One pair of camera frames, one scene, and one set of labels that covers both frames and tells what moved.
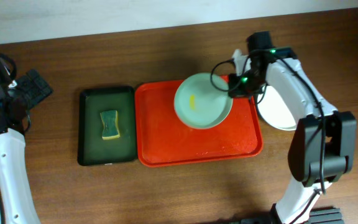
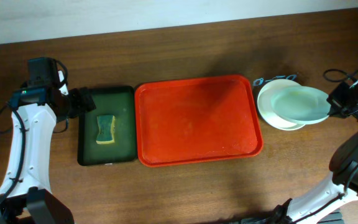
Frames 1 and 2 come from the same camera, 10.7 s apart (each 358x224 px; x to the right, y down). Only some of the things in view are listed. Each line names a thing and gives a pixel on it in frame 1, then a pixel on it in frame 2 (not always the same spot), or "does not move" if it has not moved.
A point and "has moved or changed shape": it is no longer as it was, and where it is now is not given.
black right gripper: (244, 89) -> (353, 101)
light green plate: (202, 101) has moved or changed shape
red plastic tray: (163, 138) does not move
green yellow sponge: (110, 124) has moved or changed shape
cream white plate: (273, 110) does not move
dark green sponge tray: (92, 150) does not move
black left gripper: (30, 88) -> (81, 101)
